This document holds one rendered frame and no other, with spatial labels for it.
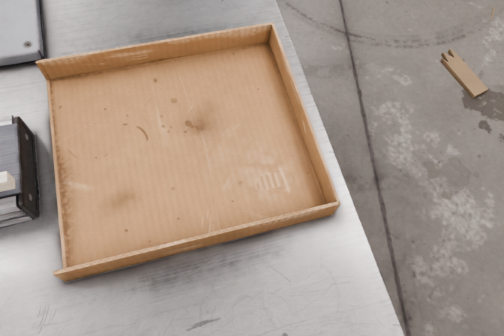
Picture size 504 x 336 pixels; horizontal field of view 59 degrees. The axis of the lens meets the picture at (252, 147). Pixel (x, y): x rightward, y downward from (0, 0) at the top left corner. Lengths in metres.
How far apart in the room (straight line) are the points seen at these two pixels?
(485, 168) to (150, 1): 1.30
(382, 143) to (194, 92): 1.08
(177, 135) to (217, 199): 0.10
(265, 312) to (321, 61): 1.31
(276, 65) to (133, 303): 0.34
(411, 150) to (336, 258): 1.12
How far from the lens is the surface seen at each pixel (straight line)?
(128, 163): 0.54
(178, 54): 0.61
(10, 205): 0.51
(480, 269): 1.56
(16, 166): 0.52
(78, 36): 0.66
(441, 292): 1.48
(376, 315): 0.52
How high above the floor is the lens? 1.32
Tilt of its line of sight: 64 degrees down
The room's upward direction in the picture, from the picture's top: 9 degrees clockwise
